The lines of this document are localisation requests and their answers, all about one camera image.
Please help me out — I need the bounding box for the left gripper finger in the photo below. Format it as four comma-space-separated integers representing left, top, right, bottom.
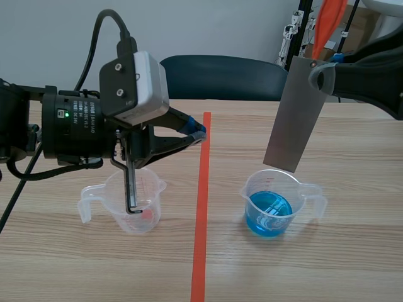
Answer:
150, 131, 208, 165
153, 106, 208, 135

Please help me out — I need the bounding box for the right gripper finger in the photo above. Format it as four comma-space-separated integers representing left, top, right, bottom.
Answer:
309, 52, 403, 121
332, 26, 403, 64

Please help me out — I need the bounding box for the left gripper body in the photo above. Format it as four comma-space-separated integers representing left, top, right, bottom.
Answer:
42, 89, 156, 215

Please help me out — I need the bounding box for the grey metal plate orange strip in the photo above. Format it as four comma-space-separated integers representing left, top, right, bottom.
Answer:
262, 0, 349, 174

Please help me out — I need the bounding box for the empty clear plastic beaker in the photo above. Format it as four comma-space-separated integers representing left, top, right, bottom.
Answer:
77, 167, 168, 236

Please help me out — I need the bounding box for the clear beaker with blue liquid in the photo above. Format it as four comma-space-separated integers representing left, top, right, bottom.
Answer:
240, 169, 329, 242

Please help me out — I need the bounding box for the brown cardboard box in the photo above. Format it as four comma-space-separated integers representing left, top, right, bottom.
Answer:
325, 5, 382, 61

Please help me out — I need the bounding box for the white wash basin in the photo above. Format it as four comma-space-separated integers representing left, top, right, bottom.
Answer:
361, 0, 403, 42

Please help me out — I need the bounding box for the dark blue chair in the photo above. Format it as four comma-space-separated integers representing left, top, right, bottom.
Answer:
159, 54, 289, 102

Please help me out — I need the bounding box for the small white robot figure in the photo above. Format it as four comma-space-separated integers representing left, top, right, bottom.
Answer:
278, 9, 304, 67

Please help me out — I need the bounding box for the black metal rail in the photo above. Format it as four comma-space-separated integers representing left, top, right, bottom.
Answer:
334, 0, 361, 55
295, 0, 312, 74

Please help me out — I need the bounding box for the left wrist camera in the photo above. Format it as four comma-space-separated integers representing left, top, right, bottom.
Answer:
99, 50, 171, 127

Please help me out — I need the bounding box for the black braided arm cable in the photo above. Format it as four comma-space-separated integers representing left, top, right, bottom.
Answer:
5, 157, 105, 182

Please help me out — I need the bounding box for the thin black cable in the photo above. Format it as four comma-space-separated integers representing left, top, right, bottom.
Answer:
0, 145, 43, 234

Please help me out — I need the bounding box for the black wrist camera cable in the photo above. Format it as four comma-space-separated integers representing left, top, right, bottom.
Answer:
74, 8, 139, 92

